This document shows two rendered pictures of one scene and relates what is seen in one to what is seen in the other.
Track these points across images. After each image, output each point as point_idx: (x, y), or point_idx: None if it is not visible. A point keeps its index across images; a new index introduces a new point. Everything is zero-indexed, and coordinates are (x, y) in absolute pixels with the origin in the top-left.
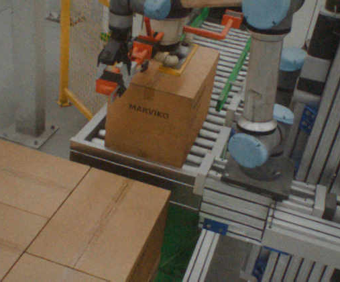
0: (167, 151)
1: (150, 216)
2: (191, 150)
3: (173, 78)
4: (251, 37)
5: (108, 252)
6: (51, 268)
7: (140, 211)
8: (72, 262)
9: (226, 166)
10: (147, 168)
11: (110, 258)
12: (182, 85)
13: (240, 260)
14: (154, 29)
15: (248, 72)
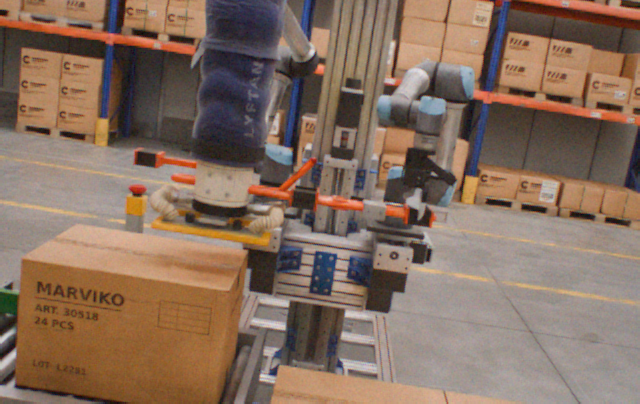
0: (234, 342)
1: (335, 377)
2: None
3: (198, 255)
4: (454, 110)
5: (411, 400)
6: None
7: (332, 383)
8: None
9: (408, 232)
10: (255, 372)
11: (417, 398)
12: (217, 252)
13: (265, 391)
14: (250, 184)
15: (453, 136)
